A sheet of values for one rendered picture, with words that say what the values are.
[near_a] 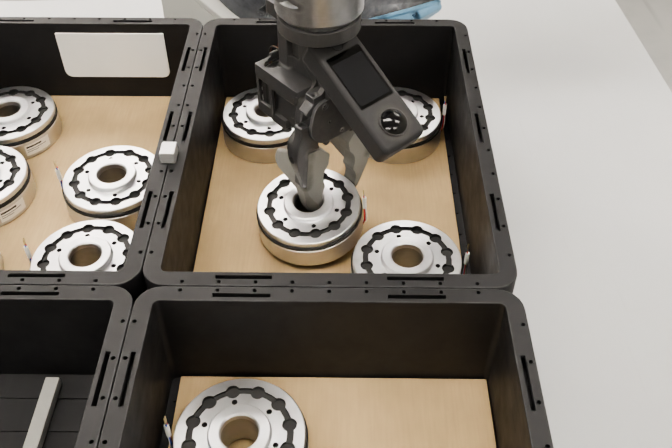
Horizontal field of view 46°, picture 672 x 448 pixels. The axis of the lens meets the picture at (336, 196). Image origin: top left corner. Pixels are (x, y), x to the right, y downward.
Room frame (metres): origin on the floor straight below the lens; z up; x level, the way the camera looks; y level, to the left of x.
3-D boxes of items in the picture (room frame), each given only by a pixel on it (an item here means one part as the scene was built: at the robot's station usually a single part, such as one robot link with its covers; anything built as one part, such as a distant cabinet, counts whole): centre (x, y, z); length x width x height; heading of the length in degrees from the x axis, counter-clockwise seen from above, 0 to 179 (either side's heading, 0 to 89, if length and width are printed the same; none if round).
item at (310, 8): (0.58, 0.02, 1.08); 0.08 x 0.08 x 0.05
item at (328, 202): (0.55, 0.03, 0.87); 0.05 x 0.05 x 0.01
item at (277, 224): (0.55, 0.03, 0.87); 0.10 x 0.10 x 0.01
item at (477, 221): (0.60, 0.00, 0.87); 0.40 x 0.30 x 0.11; 179
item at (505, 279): (0.60, 0.00, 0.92); 0.40 x 0.30 x 0.02; 179
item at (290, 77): (0.59, 0.02, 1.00); 0.09 x 0.08 x 0.12; 41
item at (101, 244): (0.49, 0.23, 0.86); 0.05 x 0.05 x 0.01
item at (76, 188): (0.60, 0.23, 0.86); 0.10 x 0.10 x 0.01
